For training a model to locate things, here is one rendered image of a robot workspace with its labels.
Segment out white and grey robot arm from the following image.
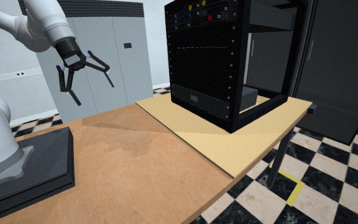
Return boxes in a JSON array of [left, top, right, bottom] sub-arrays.
[[0, 0, 82, 183]]

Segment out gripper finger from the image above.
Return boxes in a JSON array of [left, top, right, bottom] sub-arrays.
[[56, 63, 81, 106], [79, 50, 114, 87]]

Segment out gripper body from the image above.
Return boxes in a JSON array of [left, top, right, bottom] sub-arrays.
[[55, 39, 86, 71]]

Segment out tan flat board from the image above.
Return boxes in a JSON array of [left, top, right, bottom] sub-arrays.
[[135, 93, 312, 179]]

